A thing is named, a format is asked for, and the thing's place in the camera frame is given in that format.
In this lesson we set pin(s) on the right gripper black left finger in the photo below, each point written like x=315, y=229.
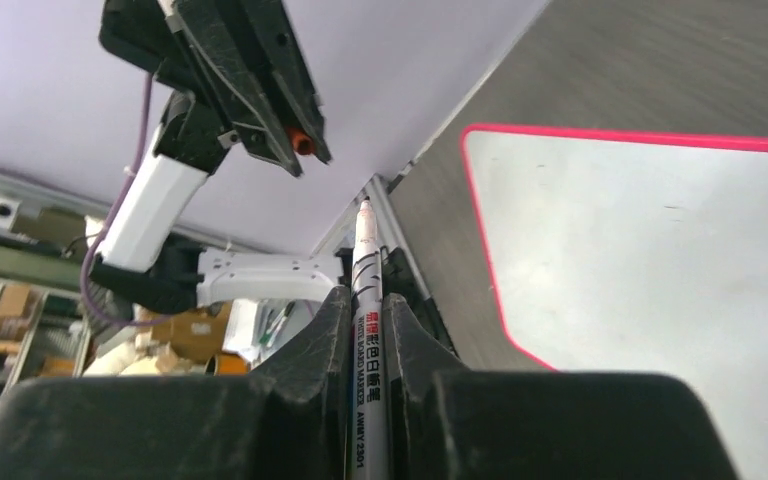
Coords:
x=284, y=420

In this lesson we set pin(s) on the white whiteboard marker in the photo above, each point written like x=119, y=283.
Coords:
x=369, y=450

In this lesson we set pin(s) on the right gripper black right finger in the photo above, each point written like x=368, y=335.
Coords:
x=452, y=422

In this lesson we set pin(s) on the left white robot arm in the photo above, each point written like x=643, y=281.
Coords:
x=144, y=259

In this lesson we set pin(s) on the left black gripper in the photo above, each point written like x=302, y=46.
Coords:
x=245, y=53

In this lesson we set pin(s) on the pink framed whiteboard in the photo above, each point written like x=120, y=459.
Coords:
x=620, y=250

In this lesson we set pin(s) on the red marker cap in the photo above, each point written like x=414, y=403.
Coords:
x=302, y=144

